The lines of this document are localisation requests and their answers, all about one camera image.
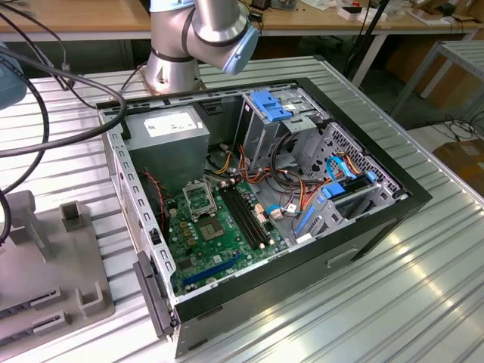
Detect black open PC case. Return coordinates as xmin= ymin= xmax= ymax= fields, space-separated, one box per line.
xmin=95 ymin=76 xmax=434 ymax=359

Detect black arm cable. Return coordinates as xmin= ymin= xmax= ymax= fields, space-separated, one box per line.
xmin=0 ymin=11 xmax=50 ymax=247
xmin=0 ymin=45 xmax=129 ymax=159

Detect black stand pole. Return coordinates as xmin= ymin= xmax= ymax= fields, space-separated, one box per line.
xmin=344 ymin=0 xmax=391 ymax=82

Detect black RAM slot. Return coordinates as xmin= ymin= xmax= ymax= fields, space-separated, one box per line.
xmin=228 ymin=185 xmax=274 ymax=245
xmin=220 ymin=188 xmax=265 ymax=249

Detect hard disk in blue carrier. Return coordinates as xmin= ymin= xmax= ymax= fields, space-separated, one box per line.
xmin=320 ymin=170 xmax=378 ymax=200

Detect CPU socket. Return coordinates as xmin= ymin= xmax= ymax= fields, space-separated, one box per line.
xmin=194 ymin=213 xmax=230 ymax=246

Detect black case fan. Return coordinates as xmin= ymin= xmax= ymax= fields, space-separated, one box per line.
xmin=140 ymin=169 xmax=170 ymax=243

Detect green motherboard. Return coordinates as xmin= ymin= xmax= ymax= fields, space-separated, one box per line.
xmin=163 ymin=176 xmax=293 ymax=299

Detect brown cardboard box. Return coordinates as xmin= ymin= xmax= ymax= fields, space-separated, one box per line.
xmin=432 ymin=138 xmax=484 ymax=190
xmin=385 ymin=36 xmax=476 ymax=110

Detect grey disk bay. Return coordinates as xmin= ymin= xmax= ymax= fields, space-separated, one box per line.
xmin=287 ymin=181 xmax=402 ymax=247

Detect blue flat wire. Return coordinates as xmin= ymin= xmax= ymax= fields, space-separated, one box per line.
xmin=324 ymin=155 xmax=359 ymax=182

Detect blue drive carrier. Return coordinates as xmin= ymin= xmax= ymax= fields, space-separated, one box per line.
xmin=249 ymin=90 xmax=296 ymax=123

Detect white flat box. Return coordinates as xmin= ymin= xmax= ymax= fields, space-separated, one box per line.
xmin=337 ymin=5 xmax=389 ymax=23

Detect blue plastic latch strip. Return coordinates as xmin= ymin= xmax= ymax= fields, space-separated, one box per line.
xmin=294 ymin=206 xmax=317 ymax=236

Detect metal socket cover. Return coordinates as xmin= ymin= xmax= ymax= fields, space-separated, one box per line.
xmin=182 ymin=182 xmax=219 ymax=223

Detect metal frame table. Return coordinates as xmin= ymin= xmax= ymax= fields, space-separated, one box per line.
xmin=390 ymin=39 xmax=484 ymax=119

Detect grey power supply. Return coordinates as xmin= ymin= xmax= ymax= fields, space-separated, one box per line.
xmin=121 ymin=104 xmax=211 ymax=194

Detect coloured wire bundle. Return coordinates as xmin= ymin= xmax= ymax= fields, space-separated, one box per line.
xmin=206 ymin=143 xmax=322 ymax=219

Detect grey parts rack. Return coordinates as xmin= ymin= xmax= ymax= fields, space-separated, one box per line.
xmin=0 ymin=190 xmax=116 ymax=338

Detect blue expansion slot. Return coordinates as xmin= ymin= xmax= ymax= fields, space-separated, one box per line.
xmin=181 ymin=253 xmax=244 ymax=287

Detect long wooden desk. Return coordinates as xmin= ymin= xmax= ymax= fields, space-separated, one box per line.
xmin=0 ymin=0 xmax=484 ymax=86

